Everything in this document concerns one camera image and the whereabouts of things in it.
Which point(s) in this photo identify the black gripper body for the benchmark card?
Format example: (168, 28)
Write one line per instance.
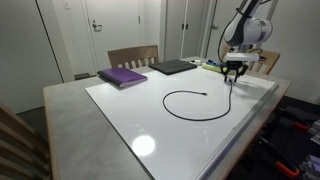
(238, 66)

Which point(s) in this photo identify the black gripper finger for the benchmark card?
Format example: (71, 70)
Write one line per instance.
(225, 76)
(237, 77)

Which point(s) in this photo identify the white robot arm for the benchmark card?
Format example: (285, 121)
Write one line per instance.
(243, 31)

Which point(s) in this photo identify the yellow-green cloth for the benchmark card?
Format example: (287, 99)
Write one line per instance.
(212, 67)

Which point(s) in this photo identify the blue cloth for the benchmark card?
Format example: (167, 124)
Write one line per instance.
(213, 63)

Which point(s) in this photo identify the wooden chair far right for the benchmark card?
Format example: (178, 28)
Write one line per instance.
(267, 59)

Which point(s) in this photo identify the white whiteboard mat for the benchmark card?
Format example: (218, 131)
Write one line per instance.
(179, 125)

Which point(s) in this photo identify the purple notebook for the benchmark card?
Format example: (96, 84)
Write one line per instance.
(122, 77)

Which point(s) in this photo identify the wooden chair far left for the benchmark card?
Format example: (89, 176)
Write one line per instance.
(134, 57)

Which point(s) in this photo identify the wooden chair near corner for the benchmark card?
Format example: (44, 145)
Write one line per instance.
(24, 153)

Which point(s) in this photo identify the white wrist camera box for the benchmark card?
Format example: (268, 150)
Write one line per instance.
(242, 57)

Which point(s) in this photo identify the small white charger with cable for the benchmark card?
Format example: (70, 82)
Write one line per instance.
(196, 62)

